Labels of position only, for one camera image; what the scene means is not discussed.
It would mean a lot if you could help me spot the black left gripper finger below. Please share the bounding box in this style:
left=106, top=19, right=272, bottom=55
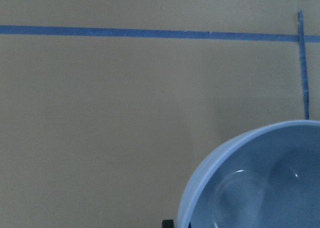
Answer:
left=161, top=220, right=174, bottom=228

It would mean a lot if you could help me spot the blue bowl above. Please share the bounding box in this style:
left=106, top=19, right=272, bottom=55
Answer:
left=176, top=120, right=320, bottom=228

